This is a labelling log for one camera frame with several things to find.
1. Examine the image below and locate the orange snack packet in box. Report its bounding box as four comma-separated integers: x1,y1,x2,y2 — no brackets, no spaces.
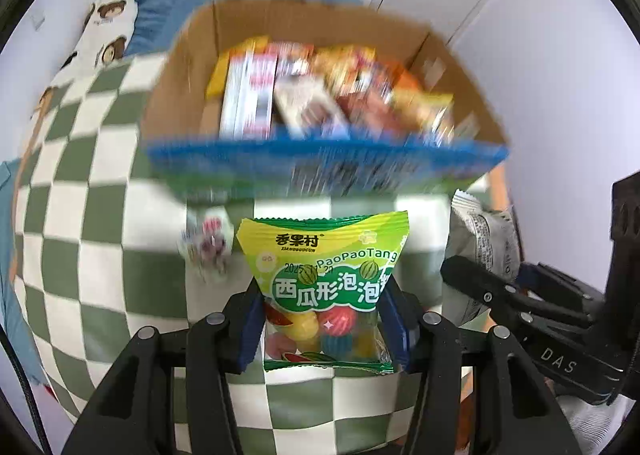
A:
378,59,423,91

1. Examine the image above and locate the green white checkered tablecloth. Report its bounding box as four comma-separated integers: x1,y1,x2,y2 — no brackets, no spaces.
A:
8,52,501,455

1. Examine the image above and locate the green blue milk carton box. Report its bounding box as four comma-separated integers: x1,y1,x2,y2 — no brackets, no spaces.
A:
141,0,508,201

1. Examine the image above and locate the brown pastry snack packet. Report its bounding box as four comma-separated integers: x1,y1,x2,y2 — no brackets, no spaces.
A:
337,89,407,140

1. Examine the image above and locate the bear print white cloth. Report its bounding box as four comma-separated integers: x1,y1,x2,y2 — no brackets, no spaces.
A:
30,0,138,120

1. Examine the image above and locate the watermelon bubble gum bag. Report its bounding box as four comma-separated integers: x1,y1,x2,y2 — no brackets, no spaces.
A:
236,212,410,375

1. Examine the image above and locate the black cable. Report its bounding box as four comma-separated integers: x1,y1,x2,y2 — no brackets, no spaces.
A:
0,324,54,455

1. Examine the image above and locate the pale green egg snack packet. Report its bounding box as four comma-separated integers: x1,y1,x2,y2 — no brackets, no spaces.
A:
178,206,234,283

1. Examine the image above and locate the white Franzzi cookie packet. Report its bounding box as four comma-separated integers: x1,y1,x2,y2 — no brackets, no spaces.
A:
273,75,349,140

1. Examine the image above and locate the grey white snack packet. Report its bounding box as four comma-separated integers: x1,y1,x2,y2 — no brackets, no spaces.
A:
441,188,524,331

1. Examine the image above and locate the red white stick packet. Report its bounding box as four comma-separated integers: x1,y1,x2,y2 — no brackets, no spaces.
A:
218,52,278,140

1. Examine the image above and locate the yellow cracker snack bag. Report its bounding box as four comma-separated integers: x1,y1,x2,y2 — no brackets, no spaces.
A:
390,88,454,145

